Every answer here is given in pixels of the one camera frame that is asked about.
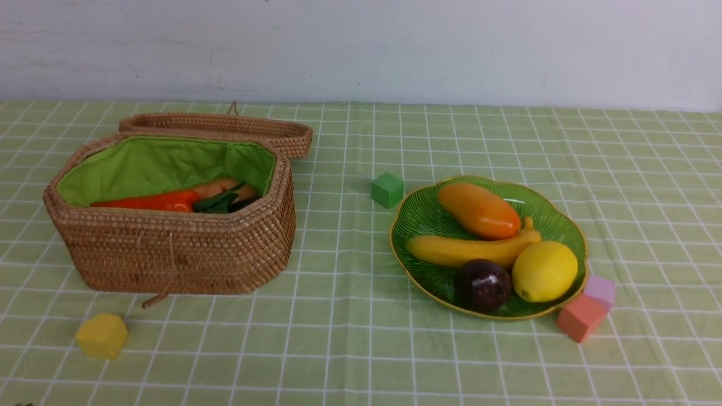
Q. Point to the yellow toy banana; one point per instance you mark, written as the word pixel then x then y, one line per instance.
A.
pixel 454 253

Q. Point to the orange toy mango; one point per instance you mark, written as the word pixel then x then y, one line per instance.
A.
pixel 479 211

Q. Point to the dark purple toy mangosteen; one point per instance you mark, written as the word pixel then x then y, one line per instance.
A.
pixel 483 285

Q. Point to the brown toy potato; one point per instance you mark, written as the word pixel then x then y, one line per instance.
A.
pixel 222 185

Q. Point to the orange toy carrot green top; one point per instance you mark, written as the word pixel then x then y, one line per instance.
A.
pixel 183 200

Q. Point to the yellow toy lemon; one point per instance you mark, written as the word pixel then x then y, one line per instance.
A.
pixel 544 271

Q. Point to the purple toy eggplant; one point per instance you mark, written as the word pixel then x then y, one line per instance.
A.
pixel 239 205

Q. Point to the green foam cube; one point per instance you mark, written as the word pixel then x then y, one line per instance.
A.
pixel 387 190

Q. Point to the green leaf-shaped glass plate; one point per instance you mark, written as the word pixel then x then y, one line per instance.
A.
pixel 419 213

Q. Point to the woven wicker basket lid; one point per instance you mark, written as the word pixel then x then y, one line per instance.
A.
pixel 290 139

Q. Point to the green checkered tablecloth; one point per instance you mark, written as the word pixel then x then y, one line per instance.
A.
pixel 343 325

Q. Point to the woven wicker basket green lining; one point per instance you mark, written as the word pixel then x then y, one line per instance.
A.
pixel 165 252

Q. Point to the salmon pink foam cube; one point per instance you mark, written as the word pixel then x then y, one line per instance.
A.
pixel 580 317

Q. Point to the pink-purple foam block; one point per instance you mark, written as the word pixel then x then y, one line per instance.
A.
pixel 601 290

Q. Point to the yellow foam hexagon block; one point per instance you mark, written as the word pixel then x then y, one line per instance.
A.
pixel 102 336

